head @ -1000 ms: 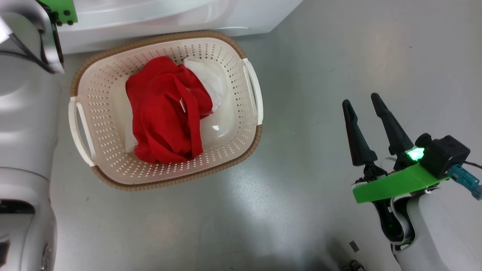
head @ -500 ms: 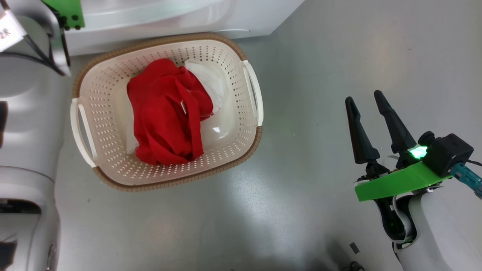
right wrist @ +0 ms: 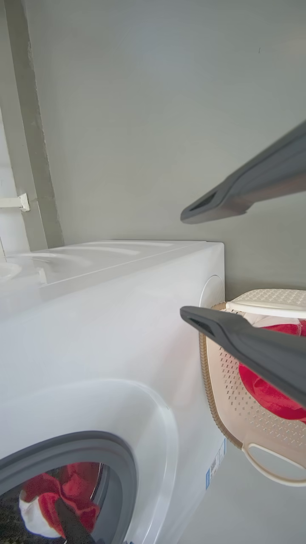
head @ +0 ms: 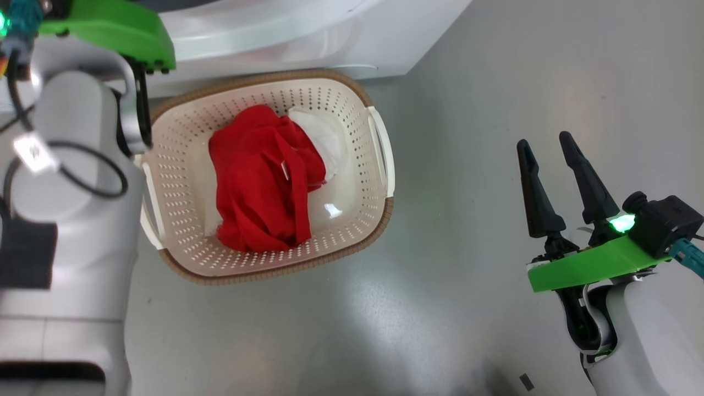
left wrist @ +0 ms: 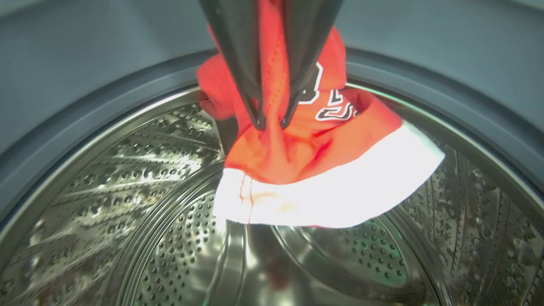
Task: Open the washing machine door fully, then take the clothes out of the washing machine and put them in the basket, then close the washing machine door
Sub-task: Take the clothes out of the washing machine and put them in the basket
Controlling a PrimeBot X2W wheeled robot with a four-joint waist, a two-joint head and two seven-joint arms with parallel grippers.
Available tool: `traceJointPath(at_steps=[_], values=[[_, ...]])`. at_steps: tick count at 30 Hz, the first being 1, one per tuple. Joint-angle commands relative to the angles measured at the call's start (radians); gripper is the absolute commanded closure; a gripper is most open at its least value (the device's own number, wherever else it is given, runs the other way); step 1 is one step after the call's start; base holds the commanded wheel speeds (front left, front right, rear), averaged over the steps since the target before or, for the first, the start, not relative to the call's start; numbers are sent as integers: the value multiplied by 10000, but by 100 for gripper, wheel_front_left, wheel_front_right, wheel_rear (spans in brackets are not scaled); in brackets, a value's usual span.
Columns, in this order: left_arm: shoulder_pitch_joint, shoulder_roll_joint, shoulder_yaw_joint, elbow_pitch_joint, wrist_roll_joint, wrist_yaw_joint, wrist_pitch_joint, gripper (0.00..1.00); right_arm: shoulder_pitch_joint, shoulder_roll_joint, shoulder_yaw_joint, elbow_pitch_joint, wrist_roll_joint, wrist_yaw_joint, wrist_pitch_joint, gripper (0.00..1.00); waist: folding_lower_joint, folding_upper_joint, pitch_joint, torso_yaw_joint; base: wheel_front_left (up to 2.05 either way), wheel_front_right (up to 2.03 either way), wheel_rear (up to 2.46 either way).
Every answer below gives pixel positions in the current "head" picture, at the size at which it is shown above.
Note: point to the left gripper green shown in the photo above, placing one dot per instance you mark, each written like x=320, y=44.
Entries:
x=115, y=30

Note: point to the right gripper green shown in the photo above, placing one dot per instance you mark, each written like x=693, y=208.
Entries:
x=594, y=269

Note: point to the red and white clothes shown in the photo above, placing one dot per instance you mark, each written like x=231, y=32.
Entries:
x=324, y=137

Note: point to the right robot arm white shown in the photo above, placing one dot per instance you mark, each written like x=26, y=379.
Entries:
x=654, y=341

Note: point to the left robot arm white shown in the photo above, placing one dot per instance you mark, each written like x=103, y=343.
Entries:
x=82, y=247

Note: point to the white washing machine body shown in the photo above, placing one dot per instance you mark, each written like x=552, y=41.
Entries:
x=330, y=33

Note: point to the cream perforated laundry basket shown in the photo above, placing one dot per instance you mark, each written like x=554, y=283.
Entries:
x=352, y=220

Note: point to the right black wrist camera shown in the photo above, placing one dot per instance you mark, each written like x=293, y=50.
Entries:
x=668, y=225

